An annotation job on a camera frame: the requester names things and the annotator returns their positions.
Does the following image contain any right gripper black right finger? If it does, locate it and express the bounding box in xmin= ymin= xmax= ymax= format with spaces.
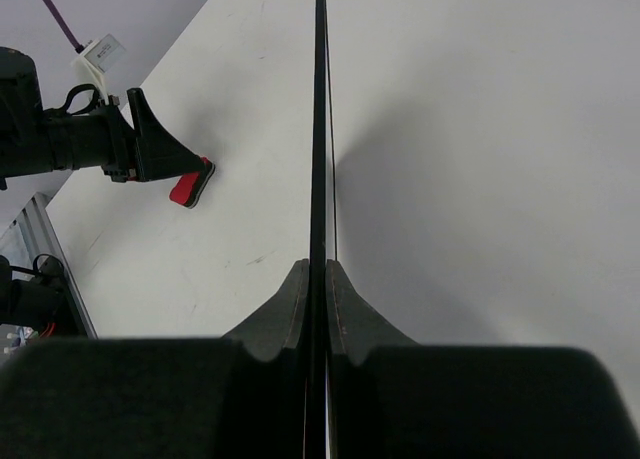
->
xmin=326 ymin=261 xmax=639 ymax=458

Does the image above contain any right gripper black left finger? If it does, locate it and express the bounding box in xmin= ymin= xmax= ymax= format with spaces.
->
xmin=1 ymin=260 xmax=309 ymax=458

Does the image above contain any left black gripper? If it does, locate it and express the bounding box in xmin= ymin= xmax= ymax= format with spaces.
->
xmin=42 ymin=88 xmax=206 ymax=183

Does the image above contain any red bone-shaped eraser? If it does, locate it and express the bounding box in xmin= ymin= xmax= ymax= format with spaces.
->
xmin=169 ymin=156 xmax=216 ymax=209

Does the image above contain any white whiteboard black rim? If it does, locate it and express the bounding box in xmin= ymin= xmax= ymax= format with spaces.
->
xmin=304 ymin=0 xmax=328 ymax=458

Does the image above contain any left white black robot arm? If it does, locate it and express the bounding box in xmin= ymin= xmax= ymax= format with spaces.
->
xmin=1 ymin=47 xmax=215 ymax=191

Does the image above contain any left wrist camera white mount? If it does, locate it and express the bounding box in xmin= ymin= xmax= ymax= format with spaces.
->
xmin=71 ymin=34 xmax=126 ymax=103

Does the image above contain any aluminium mounting rail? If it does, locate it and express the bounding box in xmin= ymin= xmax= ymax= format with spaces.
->
xmin=1 ymin=193 xmax=97 ymax=345

